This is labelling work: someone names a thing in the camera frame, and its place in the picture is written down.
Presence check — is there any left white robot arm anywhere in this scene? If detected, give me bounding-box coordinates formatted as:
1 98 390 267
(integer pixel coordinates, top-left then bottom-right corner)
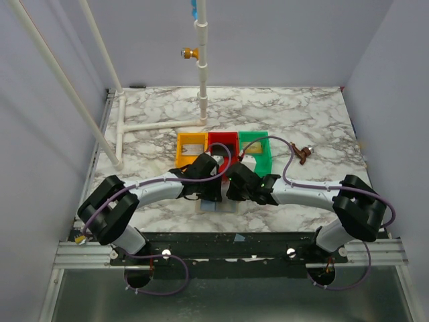
77 153 221 265

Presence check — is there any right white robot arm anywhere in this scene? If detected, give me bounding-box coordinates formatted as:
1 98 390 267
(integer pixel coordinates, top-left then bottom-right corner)
226 162 387 263

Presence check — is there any gold card in green bin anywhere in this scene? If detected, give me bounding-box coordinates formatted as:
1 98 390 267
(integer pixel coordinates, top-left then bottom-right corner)
244 142 263 155

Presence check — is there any black card in red bin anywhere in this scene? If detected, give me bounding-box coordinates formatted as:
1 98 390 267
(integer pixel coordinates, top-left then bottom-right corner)
210 144 235 156

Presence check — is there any silver card in yellow bin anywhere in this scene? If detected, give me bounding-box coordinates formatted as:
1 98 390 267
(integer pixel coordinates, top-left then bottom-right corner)
182 144 204 156

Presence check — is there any green plastic bin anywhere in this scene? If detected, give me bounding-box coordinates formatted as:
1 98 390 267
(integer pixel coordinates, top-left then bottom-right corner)
238 131 272 177

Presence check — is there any yellow plastic bin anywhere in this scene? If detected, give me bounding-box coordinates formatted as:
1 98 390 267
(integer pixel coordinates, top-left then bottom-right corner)
175 132 208 168

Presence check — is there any red plastic bin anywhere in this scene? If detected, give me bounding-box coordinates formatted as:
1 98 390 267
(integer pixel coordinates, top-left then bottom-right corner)
208 131 239 172

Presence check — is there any brown brass faucet valve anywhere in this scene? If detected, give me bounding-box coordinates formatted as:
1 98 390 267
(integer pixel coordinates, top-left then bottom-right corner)
291 143 314 165

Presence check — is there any orange nozzle on pipe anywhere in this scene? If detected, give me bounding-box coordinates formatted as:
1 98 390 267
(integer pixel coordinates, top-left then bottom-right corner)
181 48 199 60

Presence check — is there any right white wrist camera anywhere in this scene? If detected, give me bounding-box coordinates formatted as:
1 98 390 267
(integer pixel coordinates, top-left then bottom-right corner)
241 154 257 172

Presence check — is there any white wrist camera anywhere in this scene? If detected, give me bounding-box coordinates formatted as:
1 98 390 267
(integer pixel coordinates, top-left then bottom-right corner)
212 155 224 163
241 154 257 172

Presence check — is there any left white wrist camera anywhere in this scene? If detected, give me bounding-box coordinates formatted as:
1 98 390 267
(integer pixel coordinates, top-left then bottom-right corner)
212 155 224 163

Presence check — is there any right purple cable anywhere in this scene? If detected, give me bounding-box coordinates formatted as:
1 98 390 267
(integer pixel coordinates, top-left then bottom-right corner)
238 136 395 291

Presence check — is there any purple cable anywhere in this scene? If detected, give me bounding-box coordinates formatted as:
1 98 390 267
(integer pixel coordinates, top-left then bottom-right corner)
82 143 233 296
238 136 395 291

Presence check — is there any black mounting rail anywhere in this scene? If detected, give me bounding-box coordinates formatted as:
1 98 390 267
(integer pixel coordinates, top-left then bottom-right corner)
100 231 393 279

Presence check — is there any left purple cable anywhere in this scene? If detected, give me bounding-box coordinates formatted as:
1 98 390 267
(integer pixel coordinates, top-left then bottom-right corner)
82 143 233 296

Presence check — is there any aluminium extrusion frame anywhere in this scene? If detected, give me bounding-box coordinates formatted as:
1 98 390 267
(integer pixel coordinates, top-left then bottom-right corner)
54 242 111 270

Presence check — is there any white PVC pipe frame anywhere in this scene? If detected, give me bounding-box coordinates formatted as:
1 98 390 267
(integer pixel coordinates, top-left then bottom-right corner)
7 1 208 170

